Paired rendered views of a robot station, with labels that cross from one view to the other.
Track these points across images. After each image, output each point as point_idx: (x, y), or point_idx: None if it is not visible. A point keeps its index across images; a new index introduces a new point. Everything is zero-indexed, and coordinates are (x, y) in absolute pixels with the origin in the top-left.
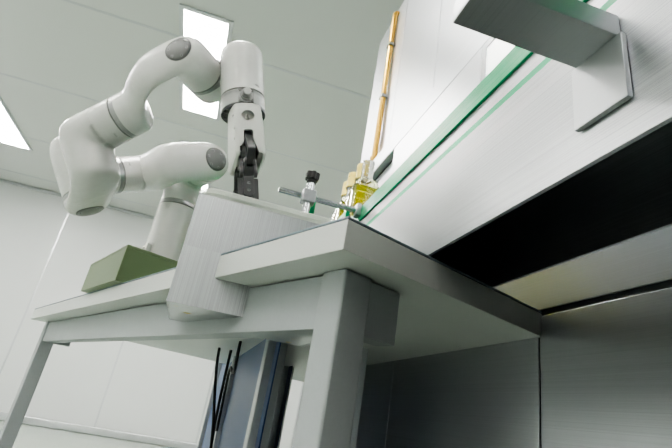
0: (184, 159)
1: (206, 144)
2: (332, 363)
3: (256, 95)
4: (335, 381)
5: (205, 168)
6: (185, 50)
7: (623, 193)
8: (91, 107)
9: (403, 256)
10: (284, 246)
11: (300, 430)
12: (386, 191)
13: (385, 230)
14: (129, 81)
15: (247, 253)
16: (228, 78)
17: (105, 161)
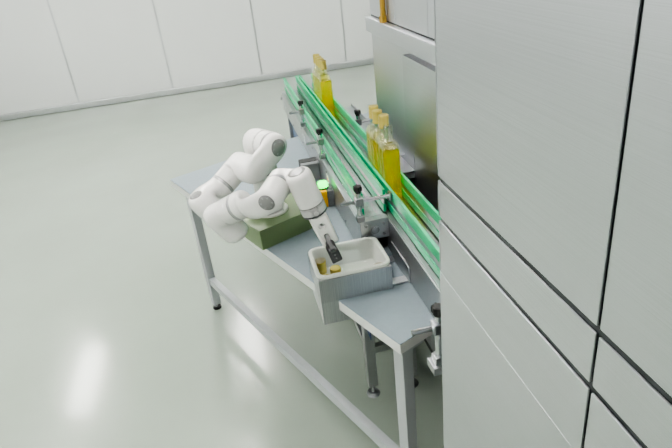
0: (262, 166)
1: (268, 142)
2: (403, 367)
3: (320, 207)
4: (405, 370)
5: (275, 159)
6: (272, 204)
7: None
8: (219, 212)
9: (422, 334)
10: (374, 330)
11: (396, 378)
12: (407, 220)
13: (411, 262)
14: (242, 213)
15: (355, 315)
16: (300, 203)
17: (241, 232)
